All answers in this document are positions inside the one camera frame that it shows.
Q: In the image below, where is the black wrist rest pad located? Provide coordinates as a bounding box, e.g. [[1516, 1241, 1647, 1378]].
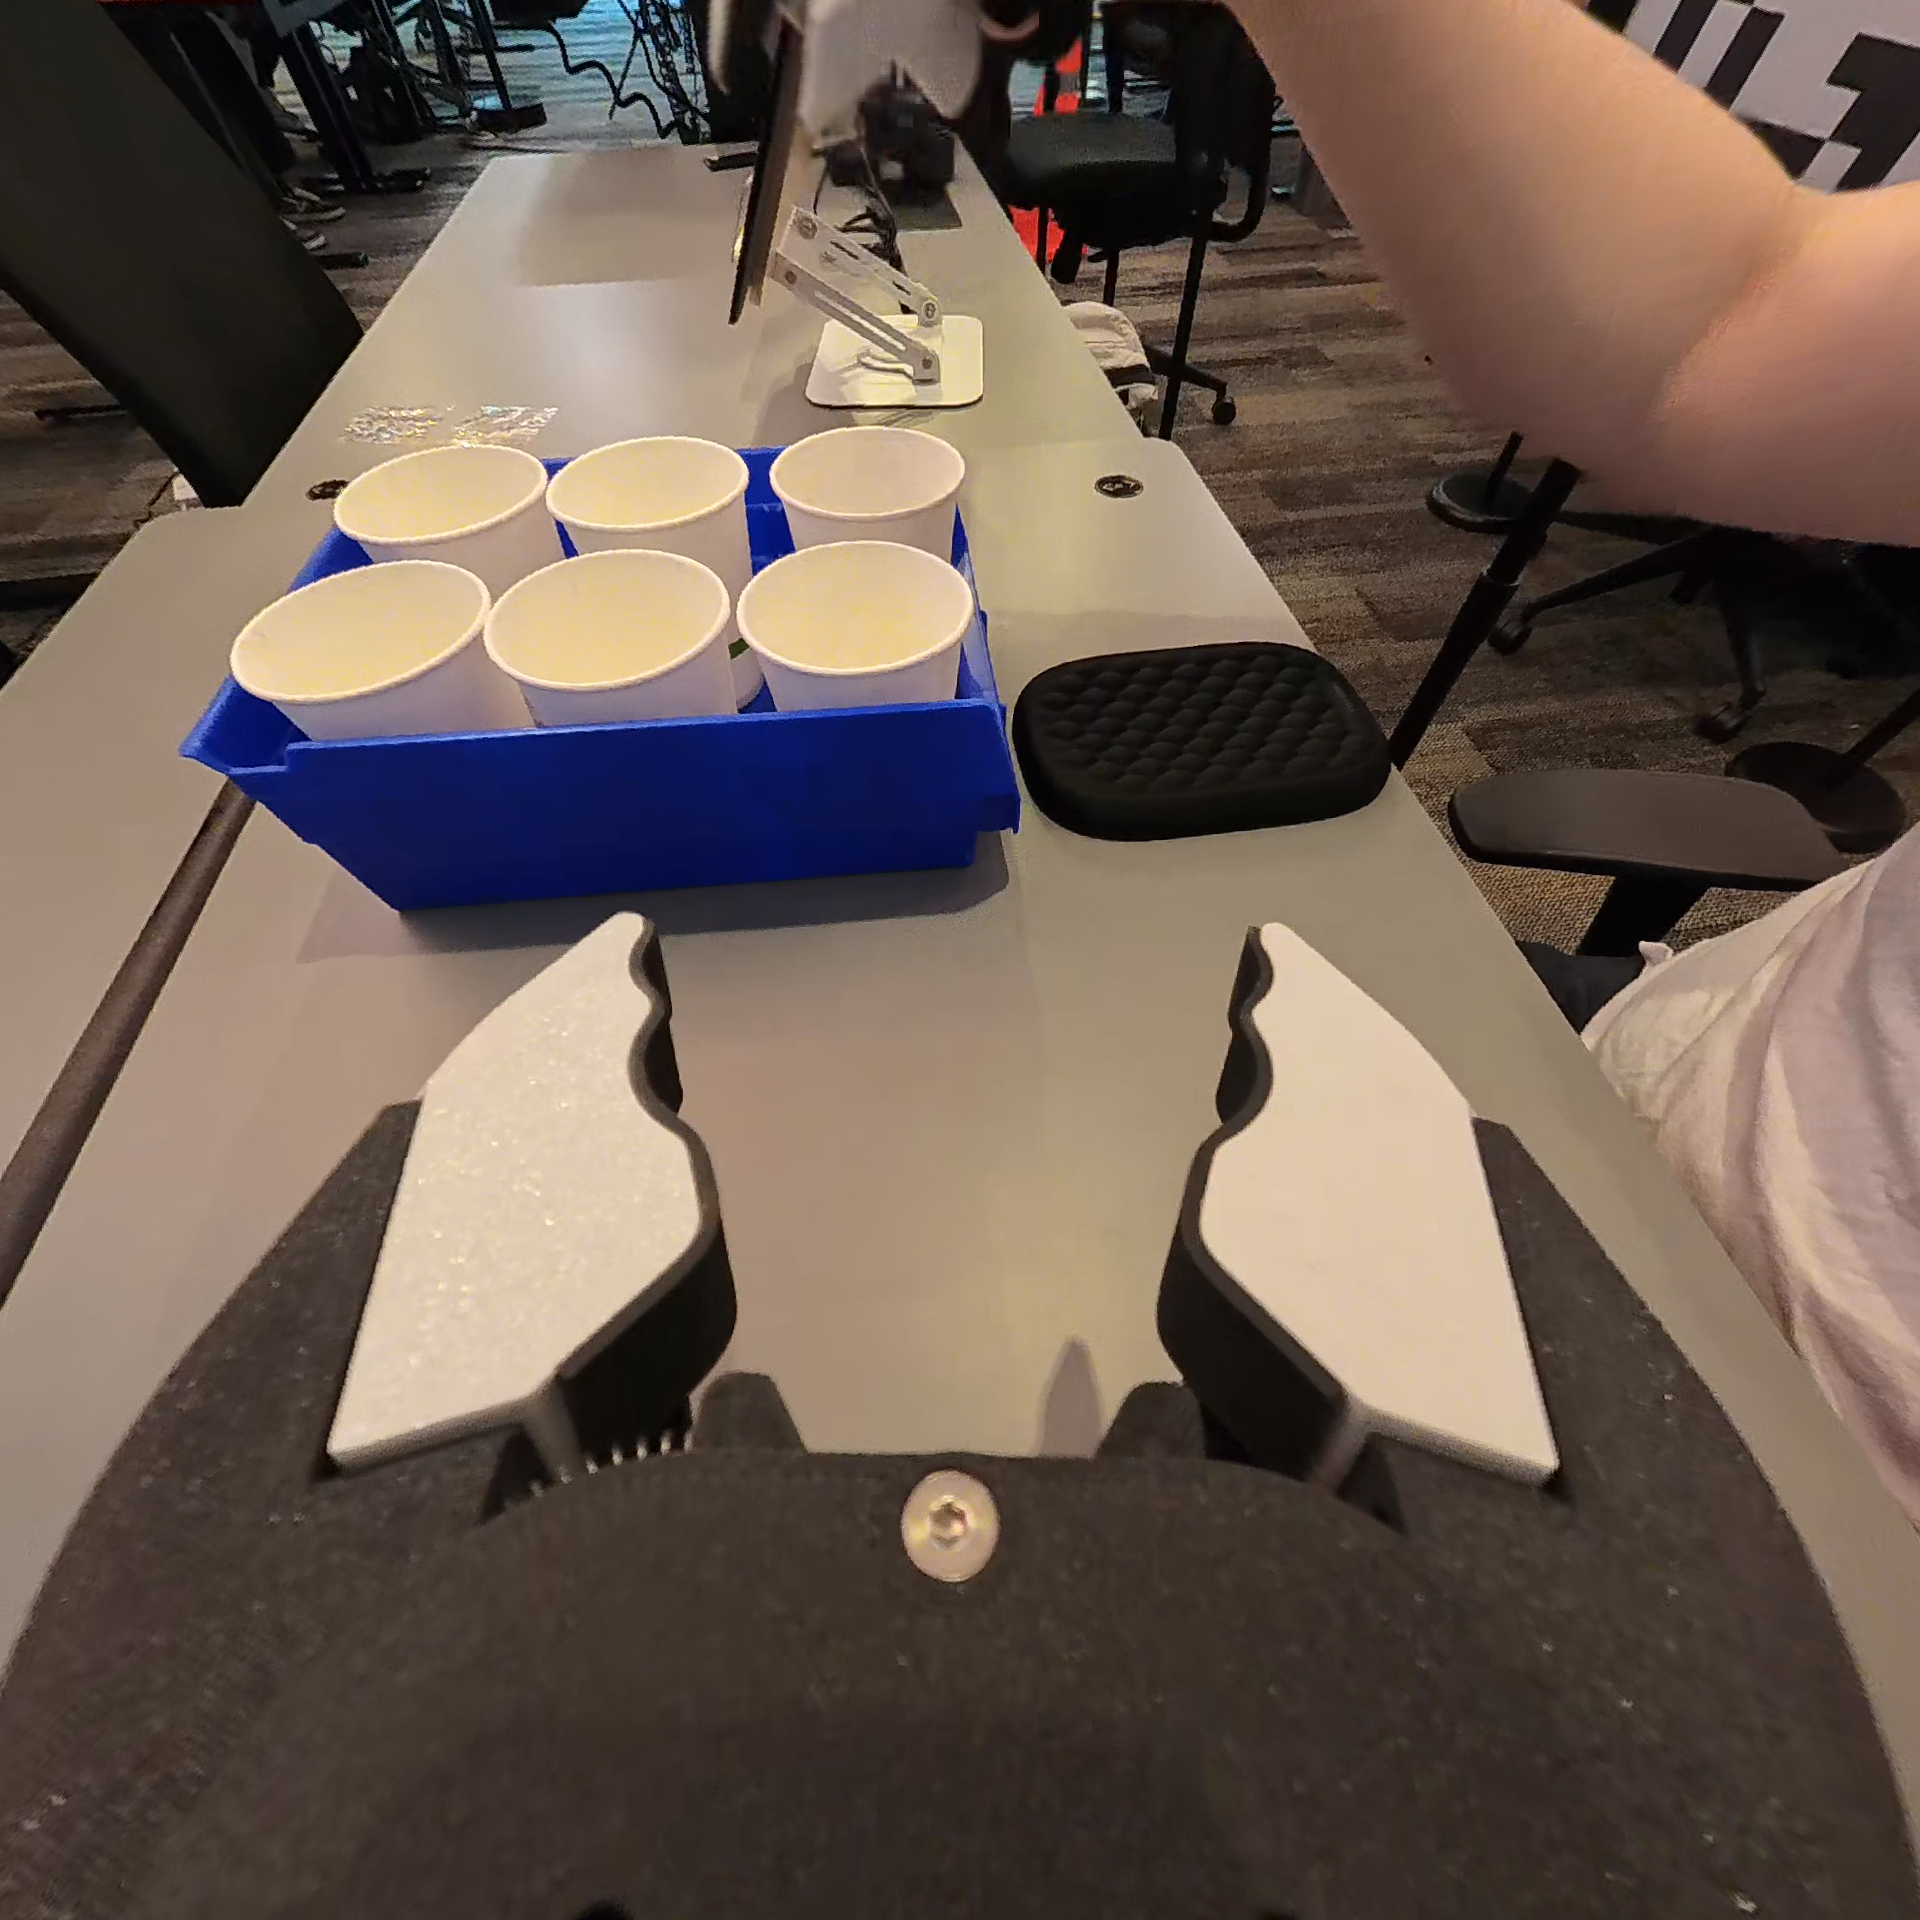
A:
[[1017, 640, 1397, 845]]

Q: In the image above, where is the white mount plate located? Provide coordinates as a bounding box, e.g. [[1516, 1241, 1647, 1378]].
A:
[[773, 207, 985, 414]]

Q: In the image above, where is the person's right forearm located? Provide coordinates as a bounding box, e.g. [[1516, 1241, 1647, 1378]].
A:
[[1225, 0, 1920, 553]]

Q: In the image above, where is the dark tilted sign board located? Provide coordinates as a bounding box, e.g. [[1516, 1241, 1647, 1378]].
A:
[[730, 0, 821, 325]]

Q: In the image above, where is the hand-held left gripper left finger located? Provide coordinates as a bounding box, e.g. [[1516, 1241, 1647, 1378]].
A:
[[324, 914, 741, 1473]]

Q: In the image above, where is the white paper cup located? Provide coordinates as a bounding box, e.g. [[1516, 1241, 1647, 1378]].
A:
[[768, 422, 973, 562], [736, 538, 980, 715], [335, 444, 558, 590], [235, 560, 535, 742], [483, 550, 741, 727], [550, 437, 755, 580]]

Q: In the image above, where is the clear crinkled plastic piece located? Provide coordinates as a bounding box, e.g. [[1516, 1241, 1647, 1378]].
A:
[[340, 395, 563, 454]]

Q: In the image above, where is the small black device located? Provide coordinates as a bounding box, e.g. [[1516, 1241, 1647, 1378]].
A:
[[860, 76, 962, 199]]

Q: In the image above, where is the black chair armrest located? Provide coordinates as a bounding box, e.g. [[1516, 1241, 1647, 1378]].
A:
[[1449, 766, 1877, 889]]

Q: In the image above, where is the black white wall graphic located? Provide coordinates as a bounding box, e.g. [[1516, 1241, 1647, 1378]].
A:
[[1604, 0, 1920, 191]]

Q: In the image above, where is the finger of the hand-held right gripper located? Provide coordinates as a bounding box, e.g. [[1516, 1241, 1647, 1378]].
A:
[[786, 0, 993, 122]]

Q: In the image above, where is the black office chair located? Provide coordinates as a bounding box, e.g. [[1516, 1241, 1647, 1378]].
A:
[[1007, 0, 1288, 440], [0, 0, 369, 505]]

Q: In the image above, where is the person's leg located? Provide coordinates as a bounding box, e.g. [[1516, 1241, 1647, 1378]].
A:
[[1583, 839, 1920, 1527]]

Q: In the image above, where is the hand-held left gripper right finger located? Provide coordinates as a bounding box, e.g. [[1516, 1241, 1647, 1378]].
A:
[[1158, 923, 1565, 1492]]

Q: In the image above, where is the blue plastic bin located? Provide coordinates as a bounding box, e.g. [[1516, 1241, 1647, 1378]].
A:
[[181, 450, 1026, 914]]

